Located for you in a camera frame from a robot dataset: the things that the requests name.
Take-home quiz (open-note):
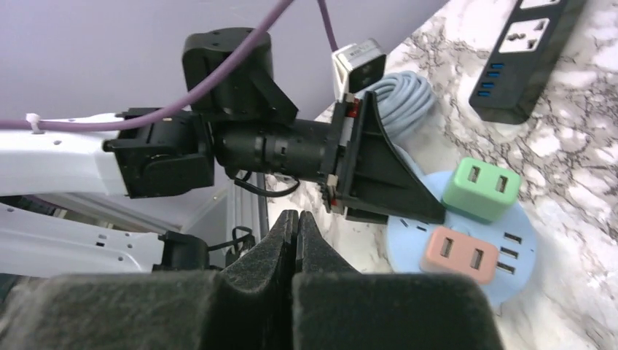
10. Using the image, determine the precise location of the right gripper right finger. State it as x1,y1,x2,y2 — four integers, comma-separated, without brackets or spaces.
292,211,503,349

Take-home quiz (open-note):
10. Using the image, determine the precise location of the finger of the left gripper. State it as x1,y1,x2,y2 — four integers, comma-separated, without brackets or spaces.
345,92,446,224

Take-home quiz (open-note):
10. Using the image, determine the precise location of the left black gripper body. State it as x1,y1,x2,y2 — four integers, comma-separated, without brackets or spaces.
318,93,367,215

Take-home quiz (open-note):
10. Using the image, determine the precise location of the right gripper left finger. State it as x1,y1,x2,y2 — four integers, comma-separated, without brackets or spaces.
1,210,297,349

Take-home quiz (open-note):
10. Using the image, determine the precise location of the pink plug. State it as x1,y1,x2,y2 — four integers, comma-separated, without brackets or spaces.
420,226,498,284

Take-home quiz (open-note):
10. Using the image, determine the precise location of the green plug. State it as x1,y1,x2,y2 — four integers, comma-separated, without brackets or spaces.
442,157,522,222

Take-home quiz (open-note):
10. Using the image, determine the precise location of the blue round socket hub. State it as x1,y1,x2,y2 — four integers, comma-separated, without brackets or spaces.
384,157,537,308

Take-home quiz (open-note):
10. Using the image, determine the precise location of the black strip with green plugs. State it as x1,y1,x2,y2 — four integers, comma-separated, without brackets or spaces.
469,0,586,125

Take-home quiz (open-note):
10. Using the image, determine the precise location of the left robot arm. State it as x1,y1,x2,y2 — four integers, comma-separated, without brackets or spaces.
1,36,446,277

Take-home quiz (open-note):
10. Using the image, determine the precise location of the light blue coiled cable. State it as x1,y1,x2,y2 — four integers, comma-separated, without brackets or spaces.
357,70,438,146

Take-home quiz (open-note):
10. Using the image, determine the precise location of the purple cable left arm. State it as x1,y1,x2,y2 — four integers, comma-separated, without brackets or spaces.
0,0,340,131

